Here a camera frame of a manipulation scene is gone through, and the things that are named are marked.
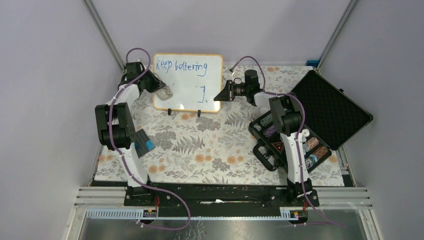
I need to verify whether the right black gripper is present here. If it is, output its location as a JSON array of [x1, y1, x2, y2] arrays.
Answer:
[[213, 81, 249, 103]]

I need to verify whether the grey eraser cloth pad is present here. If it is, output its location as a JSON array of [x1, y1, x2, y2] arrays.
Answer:
[[155, 86, 173, 101]]

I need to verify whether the whiteboard with yellow frame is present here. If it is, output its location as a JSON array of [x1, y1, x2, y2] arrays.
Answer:
[[152, 53, 224, 113]]

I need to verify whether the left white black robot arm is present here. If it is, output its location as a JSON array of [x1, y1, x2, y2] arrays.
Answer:
[[94, 61, 164, 206]]

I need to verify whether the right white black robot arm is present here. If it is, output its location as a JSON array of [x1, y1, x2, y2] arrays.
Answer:
[[213, 69, 313, 206]]

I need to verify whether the black whiteboard easel stand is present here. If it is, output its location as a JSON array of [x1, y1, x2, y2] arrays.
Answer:
[[166, 108, 202, 118]]

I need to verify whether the dark grey brick plate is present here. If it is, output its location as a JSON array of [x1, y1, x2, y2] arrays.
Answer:
[[134, 129, 152, 158]]

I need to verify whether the blue toy brick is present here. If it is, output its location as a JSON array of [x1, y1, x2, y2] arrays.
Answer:
[[145, 140, 155, 152]]

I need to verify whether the floral table mat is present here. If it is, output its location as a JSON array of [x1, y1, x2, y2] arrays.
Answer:
[[94, 66, 345, 187]]

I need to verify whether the red triangle dealer card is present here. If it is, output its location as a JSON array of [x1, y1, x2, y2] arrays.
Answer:
[[272, 142, 285, 153]]

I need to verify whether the black poker chip case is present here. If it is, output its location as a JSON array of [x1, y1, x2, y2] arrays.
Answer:
[[248, 70, 373, 173]]

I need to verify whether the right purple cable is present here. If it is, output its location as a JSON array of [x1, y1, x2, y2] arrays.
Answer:
[[228, 55, 347, 229]]

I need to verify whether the purple cable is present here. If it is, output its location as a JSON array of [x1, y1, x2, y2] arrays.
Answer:
[[228, 55, 347, 229], [107, 47, 192, 232]]

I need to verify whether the blue corner bracket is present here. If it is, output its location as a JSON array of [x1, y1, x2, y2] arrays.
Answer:
[[305, 60, 320, 68]]

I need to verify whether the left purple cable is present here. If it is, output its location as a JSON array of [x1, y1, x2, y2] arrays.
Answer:
[[107, 47, 192, 232]]

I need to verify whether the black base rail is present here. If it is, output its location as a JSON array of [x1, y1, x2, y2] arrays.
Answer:
[[124, 182, 306, 219]]

